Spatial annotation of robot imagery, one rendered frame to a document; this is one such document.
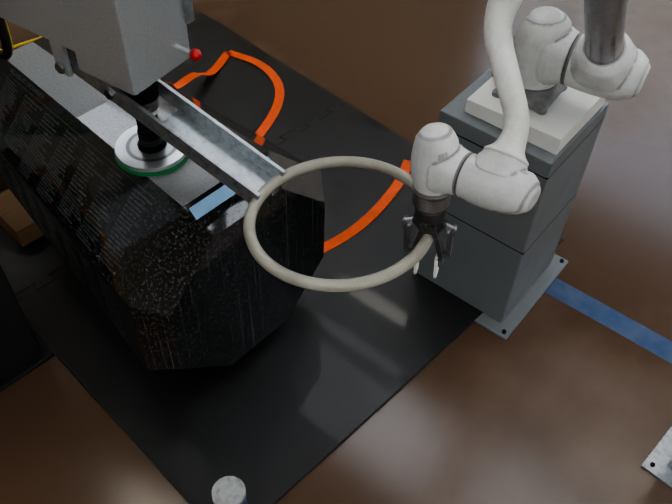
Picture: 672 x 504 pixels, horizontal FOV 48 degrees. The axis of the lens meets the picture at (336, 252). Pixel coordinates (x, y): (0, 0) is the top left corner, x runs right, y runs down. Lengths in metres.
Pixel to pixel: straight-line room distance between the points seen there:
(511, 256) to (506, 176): 1.04
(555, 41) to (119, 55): 1.20
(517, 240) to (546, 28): 0.70
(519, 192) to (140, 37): 0.97
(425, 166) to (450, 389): 1.21
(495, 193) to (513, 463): 1.22
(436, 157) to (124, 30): 0.79
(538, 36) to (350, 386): 1.29
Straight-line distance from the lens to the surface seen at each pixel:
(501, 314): 2.85
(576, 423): 2.74
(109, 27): 1.91
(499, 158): 1.62
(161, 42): 2.00
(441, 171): 1.65
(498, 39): 1.74
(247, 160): 2.08
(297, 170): 2.05
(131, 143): 2.29
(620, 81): 2.28
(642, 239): 3.39
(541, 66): 2.34
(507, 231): 2.57
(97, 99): 2.53
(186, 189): 2.15
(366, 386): 2.65
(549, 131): 2.35
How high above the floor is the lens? 2.26
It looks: 48 degrees down
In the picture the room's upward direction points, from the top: 2 degrees clockwise
